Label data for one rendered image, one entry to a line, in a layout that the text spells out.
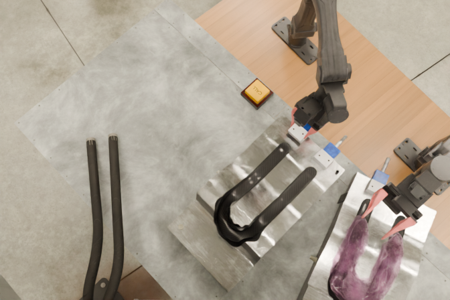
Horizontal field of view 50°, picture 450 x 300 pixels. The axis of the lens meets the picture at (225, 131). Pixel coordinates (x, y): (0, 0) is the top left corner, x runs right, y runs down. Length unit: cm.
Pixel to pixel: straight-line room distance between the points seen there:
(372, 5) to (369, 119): 131
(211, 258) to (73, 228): 112
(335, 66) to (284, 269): 63
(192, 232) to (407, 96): 86
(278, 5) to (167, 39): 43
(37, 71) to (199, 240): 160
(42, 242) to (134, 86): 106
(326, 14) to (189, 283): 87
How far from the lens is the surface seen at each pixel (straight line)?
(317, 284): 147
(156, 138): 161
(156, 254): 153
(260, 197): 145
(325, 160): 148
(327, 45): 131
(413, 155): 169
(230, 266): 146
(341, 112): 131
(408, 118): 174
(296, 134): 147
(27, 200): 255
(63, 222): 246
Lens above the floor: 231
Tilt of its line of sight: 71 degrees down
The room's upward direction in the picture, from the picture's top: straight up
